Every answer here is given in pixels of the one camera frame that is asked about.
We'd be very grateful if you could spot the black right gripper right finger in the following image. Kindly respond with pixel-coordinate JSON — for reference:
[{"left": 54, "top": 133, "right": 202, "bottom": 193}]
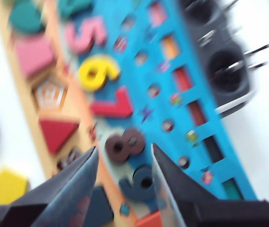
[{"left": 150, "top": 142, "right": 269, "bottom": 227}]

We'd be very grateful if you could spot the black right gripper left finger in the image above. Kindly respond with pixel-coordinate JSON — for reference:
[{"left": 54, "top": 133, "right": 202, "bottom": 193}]
[{"left": 0, "top": 146, "right": 100, "bottom": 227}]

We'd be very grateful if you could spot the dark blue square block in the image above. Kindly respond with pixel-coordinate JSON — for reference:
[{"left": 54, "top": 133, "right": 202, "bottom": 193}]
[{"left": 90, "top": 185, "right": 115, "bottom": 227}]

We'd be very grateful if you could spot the orange number ten piece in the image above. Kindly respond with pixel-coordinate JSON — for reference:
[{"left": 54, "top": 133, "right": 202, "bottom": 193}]
[{"left": 136, "top": 210, "right": 164, "bottom": 227}]

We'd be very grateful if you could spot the yellow pentagon shape piece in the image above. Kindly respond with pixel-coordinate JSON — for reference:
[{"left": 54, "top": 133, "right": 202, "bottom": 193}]
[{"left": 0, "top": 166, "right": 30, "bottom": 206}]

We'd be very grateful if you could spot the dark blue number nine piece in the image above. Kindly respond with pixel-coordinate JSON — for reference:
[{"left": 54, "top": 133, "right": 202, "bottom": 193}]
[{"left": 118, "top": 164, "right": 159, "bottom": 209}]

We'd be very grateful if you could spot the red triangle shape piece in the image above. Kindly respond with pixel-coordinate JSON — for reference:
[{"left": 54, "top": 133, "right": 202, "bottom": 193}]
[{"left": 38, "top": 117, "right": 80, "bottom": 155}]

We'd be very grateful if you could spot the brown number eight piece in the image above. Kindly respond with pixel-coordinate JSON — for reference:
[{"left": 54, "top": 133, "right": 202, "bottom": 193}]
[{"left": 104, "top": 127, "right": 147, "bottom": 163}]

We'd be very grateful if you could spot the colourful wooden puzzle board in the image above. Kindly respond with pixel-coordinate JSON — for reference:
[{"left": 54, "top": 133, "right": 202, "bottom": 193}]
[{"left": 0, "top": 0, "right": 259, "bottom": 227}]

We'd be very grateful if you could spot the red number seven piece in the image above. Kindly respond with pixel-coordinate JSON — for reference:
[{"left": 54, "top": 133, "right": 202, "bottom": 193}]
[{"left": 90, "top": 86, "right": 134, "bottom": 118}]

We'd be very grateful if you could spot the yellow number six piece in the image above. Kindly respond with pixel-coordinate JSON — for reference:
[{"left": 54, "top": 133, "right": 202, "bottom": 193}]
[{"left": 78, "top": 55, "right": 121, "bottom": 92}]

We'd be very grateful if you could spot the grey radio remote controller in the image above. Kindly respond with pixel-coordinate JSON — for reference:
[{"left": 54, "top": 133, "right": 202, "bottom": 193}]
[{"left": 180, "top": 0, "right": 269, "bottom": 119}]

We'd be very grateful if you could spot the pink rectangle shape piece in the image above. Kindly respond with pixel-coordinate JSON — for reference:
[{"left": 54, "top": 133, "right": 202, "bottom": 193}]
[{"left": 14, "top": 32, "right": 55, "bottom": 79}]

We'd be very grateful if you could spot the pink number five piece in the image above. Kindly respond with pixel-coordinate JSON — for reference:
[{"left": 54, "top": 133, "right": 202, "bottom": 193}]
[{"left": 65, "top": 16, "right": 108, "bottom": 54}]

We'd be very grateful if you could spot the teal round block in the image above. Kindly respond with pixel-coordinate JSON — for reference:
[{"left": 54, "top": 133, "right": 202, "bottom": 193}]
[{"left": 8, "top": 1, "right": 45, "bottom": 34}]

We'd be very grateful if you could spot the teal number four piece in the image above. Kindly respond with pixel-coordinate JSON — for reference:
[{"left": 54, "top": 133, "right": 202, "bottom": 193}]
[{"left": 58, "top": 0, "right": 95, "bottom": 20}]

